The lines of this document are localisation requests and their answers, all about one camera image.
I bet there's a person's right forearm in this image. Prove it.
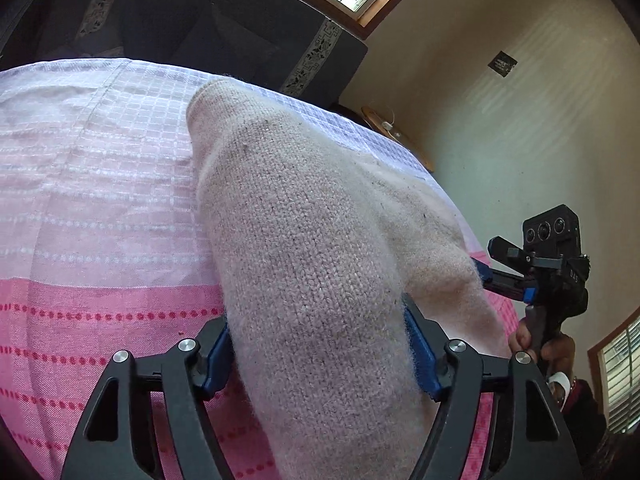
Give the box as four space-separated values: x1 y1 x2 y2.
547 370 621 480

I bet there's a dark square wall plate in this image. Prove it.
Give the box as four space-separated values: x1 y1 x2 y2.
487 51 517 77

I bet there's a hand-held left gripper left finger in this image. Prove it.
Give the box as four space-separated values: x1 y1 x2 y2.
60 316 236 480

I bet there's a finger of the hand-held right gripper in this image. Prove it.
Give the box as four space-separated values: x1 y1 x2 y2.
487 236 536 268
472 259 538 307

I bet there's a small louvred window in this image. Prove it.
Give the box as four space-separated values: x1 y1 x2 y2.
587 316 640 435

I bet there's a beige knit sweater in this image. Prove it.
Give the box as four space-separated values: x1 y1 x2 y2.
186 77 511 480

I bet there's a dark sofa with patterned trim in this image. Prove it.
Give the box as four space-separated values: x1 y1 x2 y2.
0 0 370 111

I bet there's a white cable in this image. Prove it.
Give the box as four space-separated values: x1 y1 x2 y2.
377 109 402 135

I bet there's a pink and white checked blanket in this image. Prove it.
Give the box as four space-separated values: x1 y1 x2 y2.
0 57 518 480

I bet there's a round wooden side table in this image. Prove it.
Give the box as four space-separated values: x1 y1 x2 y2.
361 105 436 173

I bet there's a person's right hand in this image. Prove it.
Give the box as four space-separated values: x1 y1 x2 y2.
509 319 576 377

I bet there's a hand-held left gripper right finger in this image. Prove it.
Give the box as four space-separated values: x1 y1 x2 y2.
400 292 583 480

